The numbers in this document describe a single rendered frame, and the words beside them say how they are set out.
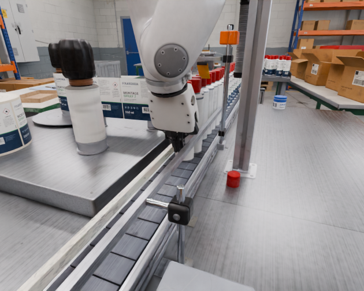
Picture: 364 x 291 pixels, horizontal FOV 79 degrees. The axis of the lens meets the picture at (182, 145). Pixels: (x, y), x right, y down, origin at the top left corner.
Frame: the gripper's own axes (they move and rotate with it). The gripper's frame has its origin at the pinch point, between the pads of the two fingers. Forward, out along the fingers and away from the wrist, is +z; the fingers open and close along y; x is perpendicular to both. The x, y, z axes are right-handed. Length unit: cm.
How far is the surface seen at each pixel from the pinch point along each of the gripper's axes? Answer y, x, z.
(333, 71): -79, -208, 75
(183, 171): -2.0, 4.1, 5.2
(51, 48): 60, -28, -13
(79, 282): -4.4, 34.3, -14.0
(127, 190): 3.3, 17.9, -3.4
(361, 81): -86, -153, 57
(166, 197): -2.4, 14.6, 1.5
